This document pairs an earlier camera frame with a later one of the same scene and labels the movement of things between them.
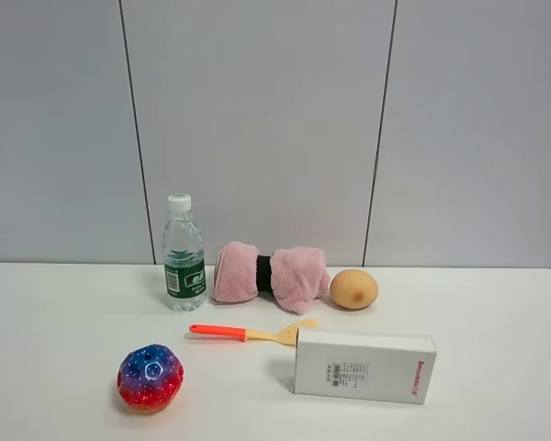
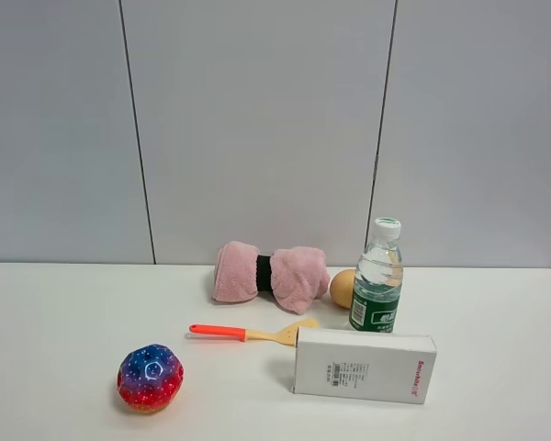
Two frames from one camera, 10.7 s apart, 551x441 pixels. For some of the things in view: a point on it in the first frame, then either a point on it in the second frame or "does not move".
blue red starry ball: [150, 378] does not move
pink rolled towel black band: [293, 276] does not move
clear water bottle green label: [184, 257] to [378, 279]
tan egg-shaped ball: [353, 289] does not move
